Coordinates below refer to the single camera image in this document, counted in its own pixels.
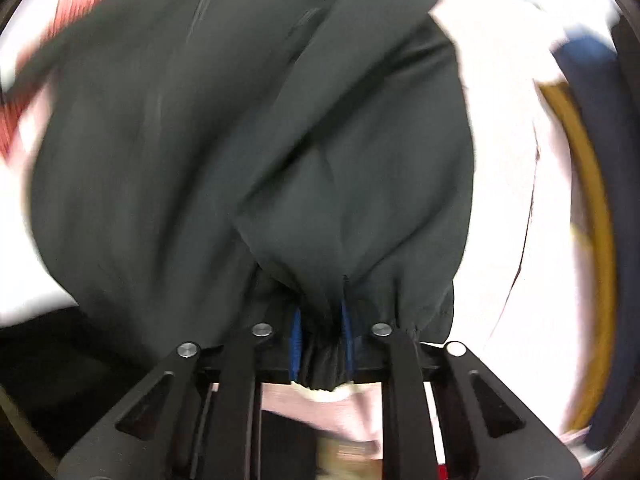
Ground black jacket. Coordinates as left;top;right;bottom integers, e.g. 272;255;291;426
4;0;474;389

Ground yellow wooden hoop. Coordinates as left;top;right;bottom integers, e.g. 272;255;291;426
538;82;617;431

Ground pink polka dot blanket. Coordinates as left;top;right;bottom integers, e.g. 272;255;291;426
1;0;598;479

